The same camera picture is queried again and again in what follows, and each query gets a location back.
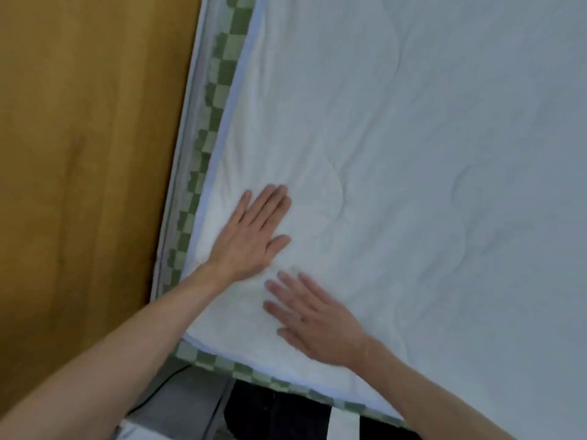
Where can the black and white garment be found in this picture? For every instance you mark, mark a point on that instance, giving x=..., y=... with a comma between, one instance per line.
x=275, y=414

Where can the person's right thumb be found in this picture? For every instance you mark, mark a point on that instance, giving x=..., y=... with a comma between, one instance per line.
x=291, y=336

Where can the person's right little finger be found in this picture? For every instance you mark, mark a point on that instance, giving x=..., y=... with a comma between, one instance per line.
x=318, y=290

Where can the person's left hand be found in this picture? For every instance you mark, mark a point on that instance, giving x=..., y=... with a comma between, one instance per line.
x=245, y=245

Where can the brown wooden panel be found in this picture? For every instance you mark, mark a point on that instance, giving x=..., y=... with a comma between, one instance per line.
x=82, y=155

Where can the person's left forearm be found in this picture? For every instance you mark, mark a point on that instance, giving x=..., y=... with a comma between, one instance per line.
x=114, y=357

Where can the person's right forearm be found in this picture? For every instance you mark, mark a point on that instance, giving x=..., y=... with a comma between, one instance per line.
x=431, y=398

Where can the person's left little finger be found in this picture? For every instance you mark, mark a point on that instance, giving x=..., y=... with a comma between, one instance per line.
x=242, y=206

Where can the person's right hand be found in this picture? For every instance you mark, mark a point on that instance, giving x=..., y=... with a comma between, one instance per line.
x=328, y=327

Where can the white quilted blanket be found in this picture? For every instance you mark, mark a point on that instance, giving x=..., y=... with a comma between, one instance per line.
x=412, y=178

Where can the person's right middle finger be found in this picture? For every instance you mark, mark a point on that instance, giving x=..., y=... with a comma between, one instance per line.
x=286, y=295

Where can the person's left middle finger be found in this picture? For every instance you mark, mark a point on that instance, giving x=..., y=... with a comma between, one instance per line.
x=271, y=203

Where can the green checkered bed sheet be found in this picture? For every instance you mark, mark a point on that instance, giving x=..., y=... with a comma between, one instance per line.
x=219, y=82

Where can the person's left thumb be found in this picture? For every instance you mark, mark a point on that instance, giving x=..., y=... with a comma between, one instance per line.
x=279, y=246

